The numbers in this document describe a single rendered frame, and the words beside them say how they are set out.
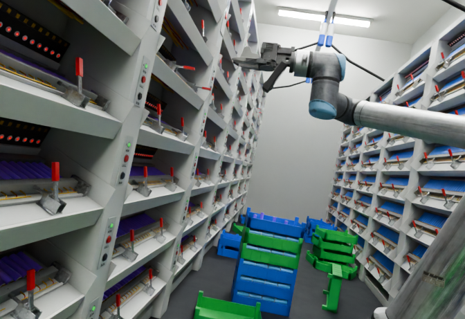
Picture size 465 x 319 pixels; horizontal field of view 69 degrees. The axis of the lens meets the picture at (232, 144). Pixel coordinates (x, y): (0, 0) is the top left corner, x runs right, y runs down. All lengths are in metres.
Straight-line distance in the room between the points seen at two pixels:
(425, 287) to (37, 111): 0.83
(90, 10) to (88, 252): 0.52
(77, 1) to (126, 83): 0.25
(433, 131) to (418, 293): 0.43
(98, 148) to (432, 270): 0.79
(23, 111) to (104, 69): 0.33
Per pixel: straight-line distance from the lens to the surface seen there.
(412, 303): 0.91
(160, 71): 1.01
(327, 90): 1.14
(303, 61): 1.17
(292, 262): 1.86
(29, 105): 0.58
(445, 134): 1.06
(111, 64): 0.87
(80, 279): 0.89
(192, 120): 1.50
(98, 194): 0.84
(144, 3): 0.89
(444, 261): 0.87
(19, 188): 0.70
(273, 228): 1.80
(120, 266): 1.07
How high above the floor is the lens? 0.71
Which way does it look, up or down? 3 degrees up
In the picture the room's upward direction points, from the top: 11 degrees clockwise
